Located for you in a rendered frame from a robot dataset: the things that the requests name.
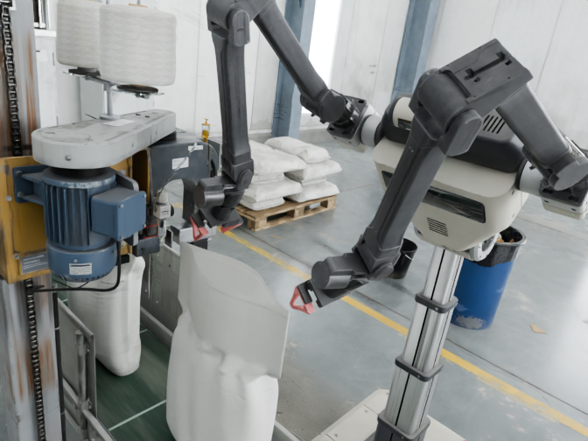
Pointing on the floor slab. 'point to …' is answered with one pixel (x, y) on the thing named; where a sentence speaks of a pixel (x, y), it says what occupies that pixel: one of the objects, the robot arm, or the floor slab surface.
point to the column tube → (22, 409)
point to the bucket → (404, 259)
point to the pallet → (258, 221)
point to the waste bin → (486, 282)
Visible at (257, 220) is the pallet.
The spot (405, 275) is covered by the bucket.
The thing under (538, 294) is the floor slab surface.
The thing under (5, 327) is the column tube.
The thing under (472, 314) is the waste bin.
